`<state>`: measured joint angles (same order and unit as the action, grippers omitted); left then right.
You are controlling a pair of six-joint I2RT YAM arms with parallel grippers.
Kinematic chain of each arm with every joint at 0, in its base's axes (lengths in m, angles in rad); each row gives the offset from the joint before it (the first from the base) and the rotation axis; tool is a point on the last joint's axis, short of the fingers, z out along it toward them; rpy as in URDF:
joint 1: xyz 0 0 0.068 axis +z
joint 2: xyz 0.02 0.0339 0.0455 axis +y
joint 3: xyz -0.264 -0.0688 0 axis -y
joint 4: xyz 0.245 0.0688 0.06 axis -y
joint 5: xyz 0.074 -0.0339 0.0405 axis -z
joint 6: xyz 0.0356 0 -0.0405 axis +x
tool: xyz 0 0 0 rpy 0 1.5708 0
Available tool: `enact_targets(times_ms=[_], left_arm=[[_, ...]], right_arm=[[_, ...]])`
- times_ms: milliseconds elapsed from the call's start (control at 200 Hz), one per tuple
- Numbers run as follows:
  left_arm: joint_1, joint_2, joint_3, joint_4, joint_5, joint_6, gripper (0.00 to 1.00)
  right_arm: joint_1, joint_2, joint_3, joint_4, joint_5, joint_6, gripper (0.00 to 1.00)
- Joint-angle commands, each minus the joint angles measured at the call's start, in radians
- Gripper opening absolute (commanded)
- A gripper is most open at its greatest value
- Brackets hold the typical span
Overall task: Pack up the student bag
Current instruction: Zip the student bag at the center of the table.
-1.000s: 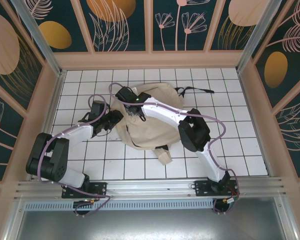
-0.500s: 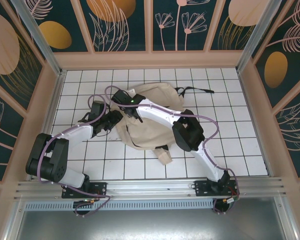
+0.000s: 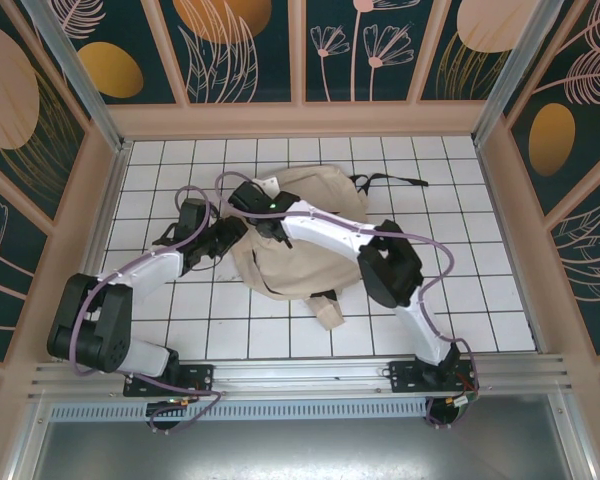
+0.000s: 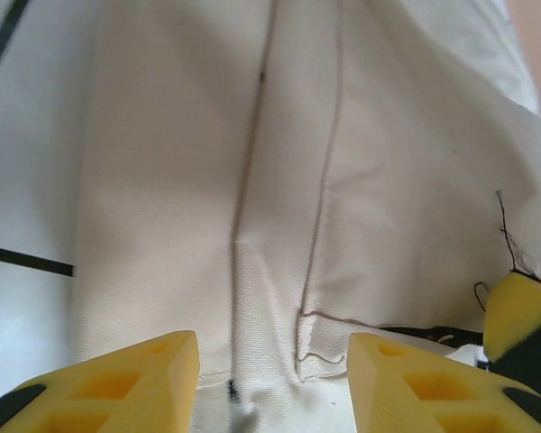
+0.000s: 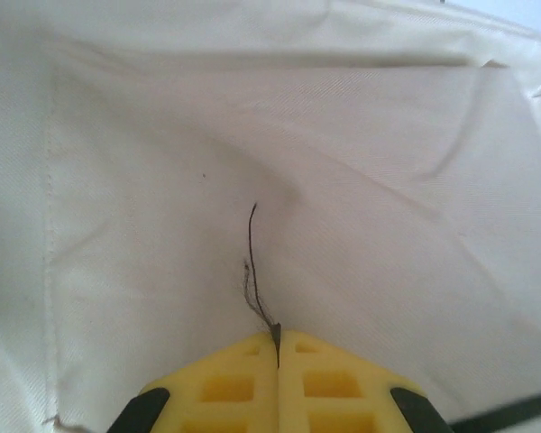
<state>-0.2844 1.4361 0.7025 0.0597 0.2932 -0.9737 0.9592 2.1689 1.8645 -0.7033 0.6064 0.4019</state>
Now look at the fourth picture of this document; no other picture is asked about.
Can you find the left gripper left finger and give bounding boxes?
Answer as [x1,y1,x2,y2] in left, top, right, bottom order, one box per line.
[0,330,203,433]

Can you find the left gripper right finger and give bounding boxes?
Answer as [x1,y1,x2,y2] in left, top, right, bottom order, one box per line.
[348,332,541,433]

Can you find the beige fabric backpack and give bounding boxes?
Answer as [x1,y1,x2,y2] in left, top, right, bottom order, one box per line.
[69,0,541,433]

